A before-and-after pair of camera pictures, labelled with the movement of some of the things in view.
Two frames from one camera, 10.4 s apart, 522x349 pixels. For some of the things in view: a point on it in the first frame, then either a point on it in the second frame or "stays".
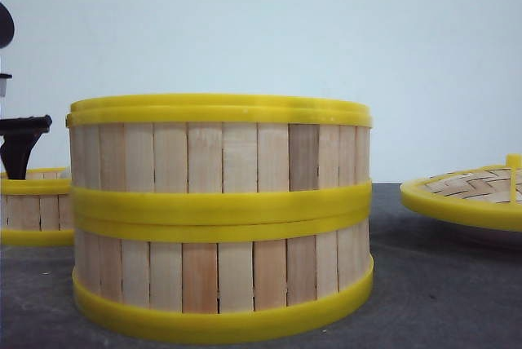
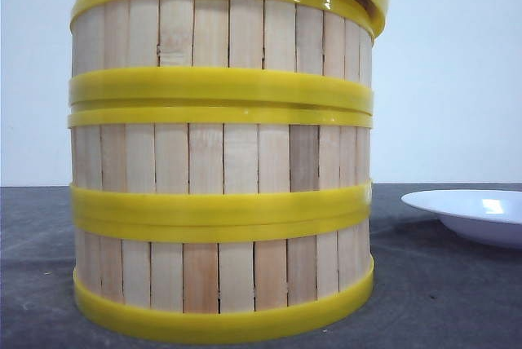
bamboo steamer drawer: [219, 161] stays
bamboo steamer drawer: [37, 210] → [222, 41]
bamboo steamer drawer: [218, 283] stays
